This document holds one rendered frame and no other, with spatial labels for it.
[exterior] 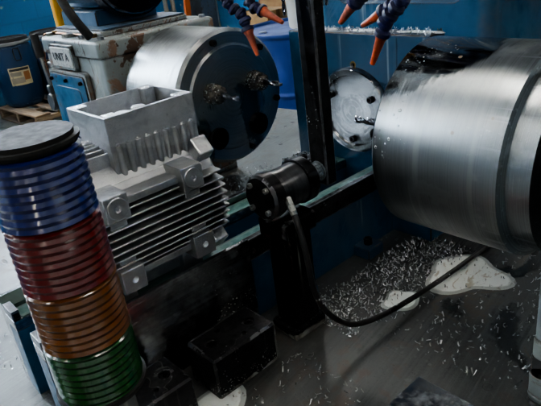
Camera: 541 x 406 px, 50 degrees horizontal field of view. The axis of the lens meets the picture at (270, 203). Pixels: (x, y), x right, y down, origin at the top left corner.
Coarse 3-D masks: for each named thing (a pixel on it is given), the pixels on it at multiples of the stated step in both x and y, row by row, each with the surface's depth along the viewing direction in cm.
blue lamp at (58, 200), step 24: (72, 144) 34; (0, 168) 32; (24, 168) 32; (48, 168) 33; (72, 168) 34; (0, 192) 33; (24, 192) 33; (48, 192) 33; (72, 192) 34; (0, 216) 34; (24, 216) 33; (48, 216) 33; (72, 216) 34
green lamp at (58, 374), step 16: (128, 336) 40; (112, 352) 38; (128, 352) 40; (64, 368) 38; (80, 368) 38; (96, 368) 38; (112, 368) 39; (128, 368) 40; (64, 384) 39; (80, 384) 38; (96, 384) 38; (112, 384) 39; (128, 384) 40; (64, 400) 40; (80, 400) 39; (96, 400) 39; (112, 400) 40
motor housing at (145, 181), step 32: (96, 160) 66; (128, 192) 65; (160, 192) 67; (224, 192) 72; (128, 224) 65; (160, 224) 68; (192, 224) 71; (224, 224) 74; (128, 256) 66; (160, 256) 70
